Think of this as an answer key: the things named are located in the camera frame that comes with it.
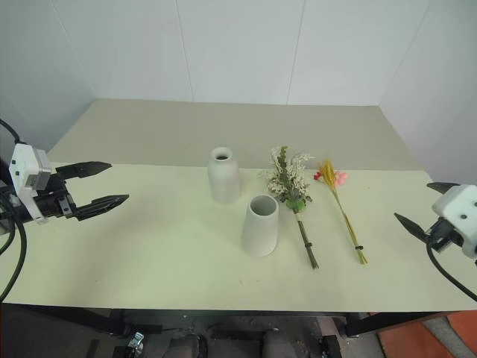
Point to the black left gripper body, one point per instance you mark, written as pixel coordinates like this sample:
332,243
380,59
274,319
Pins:
52,199

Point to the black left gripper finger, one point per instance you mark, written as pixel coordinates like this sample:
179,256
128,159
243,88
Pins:
101,205
85,168

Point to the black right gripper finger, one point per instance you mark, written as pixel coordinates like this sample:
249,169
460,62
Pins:
443,186
411,225

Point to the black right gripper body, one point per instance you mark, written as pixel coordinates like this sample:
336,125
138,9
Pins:
444,233

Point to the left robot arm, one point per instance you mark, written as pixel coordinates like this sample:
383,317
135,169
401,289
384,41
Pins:
5,203

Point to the white bottle-shaped vase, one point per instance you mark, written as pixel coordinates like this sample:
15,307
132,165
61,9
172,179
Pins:
223,179

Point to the white conical open vase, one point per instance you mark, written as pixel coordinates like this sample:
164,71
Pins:
260,231

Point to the yellow and pink flower bunch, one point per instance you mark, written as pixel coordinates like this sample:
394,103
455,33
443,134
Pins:
337,194

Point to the orange floor mat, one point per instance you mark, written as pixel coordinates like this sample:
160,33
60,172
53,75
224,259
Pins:
428,339

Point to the green and white flower bunch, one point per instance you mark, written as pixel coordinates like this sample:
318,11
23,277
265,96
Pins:
288,182

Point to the silver metal clamp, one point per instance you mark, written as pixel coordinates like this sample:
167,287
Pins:
136,340

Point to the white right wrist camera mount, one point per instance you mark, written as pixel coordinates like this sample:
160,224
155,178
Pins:
458,210

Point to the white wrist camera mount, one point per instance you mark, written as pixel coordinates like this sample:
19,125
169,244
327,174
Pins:
24,175
458,210

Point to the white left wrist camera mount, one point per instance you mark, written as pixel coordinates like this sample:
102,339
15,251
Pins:
24,175

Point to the black table frame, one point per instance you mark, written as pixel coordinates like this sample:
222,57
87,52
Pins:
238,317

